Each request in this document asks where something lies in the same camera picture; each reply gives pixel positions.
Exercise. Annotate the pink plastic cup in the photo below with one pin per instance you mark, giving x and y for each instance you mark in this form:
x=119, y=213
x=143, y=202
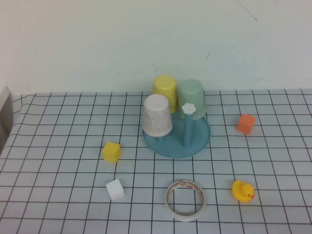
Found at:
x=156, y=114

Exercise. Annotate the yellow plastic cup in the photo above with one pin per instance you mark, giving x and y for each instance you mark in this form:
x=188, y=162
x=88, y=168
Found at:
x=164, y=85

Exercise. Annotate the green plastic cup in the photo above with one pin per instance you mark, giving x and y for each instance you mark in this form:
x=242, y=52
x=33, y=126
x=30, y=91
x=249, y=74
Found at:
x=192, y=92

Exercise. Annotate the blue cup stand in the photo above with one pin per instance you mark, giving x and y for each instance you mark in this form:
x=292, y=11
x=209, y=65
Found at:
x=195, y=143

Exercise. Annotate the yellow cube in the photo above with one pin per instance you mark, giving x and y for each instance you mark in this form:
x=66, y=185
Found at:
x=111, y=153

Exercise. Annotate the white cube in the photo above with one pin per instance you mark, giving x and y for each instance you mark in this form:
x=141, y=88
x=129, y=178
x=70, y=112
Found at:
x=115, y=191

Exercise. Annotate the orange cube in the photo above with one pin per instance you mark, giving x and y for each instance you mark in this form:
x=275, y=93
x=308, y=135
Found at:
x=245, y=124

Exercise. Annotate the white tape roll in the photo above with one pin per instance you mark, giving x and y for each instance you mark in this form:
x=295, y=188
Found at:
x=185, y=217

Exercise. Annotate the yellow rubber duck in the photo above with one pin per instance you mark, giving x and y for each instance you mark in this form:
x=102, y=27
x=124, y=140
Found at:
x=240, y=192

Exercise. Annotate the white side desk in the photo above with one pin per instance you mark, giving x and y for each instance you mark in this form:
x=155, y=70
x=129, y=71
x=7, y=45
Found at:
x=3, y=117

